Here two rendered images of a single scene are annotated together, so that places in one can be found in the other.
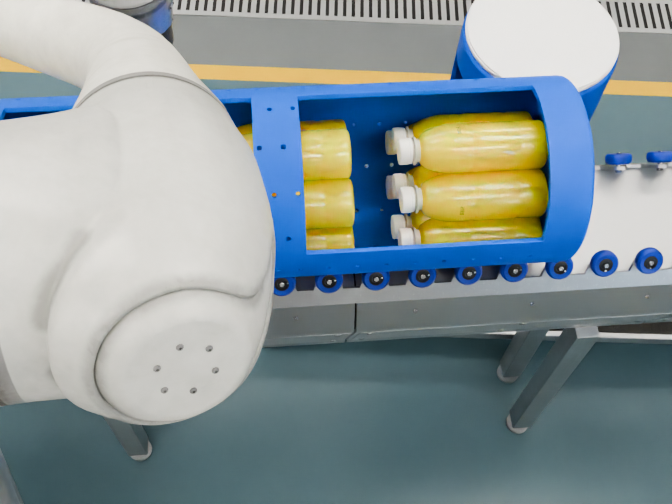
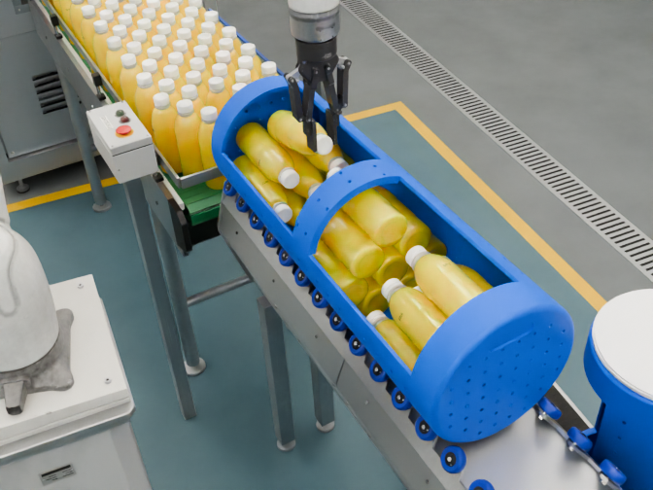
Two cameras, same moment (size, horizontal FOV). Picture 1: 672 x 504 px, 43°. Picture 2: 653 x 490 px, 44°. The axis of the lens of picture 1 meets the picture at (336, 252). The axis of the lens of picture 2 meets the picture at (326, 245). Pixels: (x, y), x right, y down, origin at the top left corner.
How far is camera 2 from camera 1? 1.07 m
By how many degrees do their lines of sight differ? 47
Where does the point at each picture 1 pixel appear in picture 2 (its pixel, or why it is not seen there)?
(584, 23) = not seen: outside the picture
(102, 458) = (268, 424)
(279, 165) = (336, 187)
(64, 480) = (243, 411)
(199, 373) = not seen: outside the picture
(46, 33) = not seen: outside the picture
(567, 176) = (450, 333)
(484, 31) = (633, 304)
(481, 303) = (401, 442)
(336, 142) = (383, 211)
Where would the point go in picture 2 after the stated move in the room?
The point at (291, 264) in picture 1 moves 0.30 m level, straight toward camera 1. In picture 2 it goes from (302, 258) to (149, 314)
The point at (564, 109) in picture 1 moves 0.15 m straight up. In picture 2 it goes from (504, 299) to (515, 222)
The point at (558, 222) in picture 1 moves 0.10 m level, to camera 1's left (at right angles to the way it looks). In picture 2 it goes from (423, 366) to (395, 322)
